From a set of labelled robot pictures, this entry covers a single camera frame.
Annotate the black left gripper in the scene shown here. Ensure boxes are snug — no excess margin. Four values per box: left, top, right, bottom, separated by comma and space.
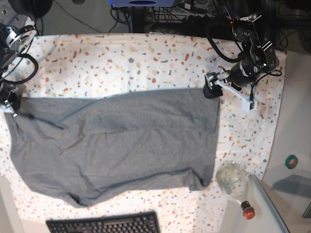
203, 59, 260, 99

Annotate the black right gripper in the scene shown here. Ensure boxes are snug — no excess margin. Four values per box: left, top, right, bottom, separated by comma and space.
0, 83, 22, 112

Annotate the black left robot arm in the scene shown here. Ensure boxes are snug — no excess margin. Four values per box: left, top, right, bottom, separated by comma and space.
204, 16, 282, 101

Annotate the black computer keyboard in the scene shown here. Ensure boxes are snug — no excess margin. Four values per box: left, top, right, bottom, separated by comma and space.
46, 212, 160, 233

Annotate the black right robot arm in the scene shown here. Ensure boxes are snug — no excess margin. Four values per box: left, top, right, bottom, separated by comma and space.
0, 0, 38, 114

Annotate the blue box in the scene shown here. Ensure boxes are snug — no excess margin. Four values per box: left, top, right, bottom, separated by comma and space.
108, 0, 180, 7

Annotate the green tape roll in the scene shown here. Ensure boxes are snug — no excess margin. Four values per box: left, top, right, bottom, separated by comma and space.
285, 155, 298, 169

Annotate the grey t-shirt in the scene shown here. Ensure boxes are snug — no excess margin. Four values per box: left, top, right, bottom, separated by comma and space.
5, 89, 219, 208

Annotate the clear bottle with orange cap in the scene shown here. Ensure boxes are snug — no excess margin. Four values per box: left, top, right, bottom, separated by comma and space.
215, 161, 255, 220

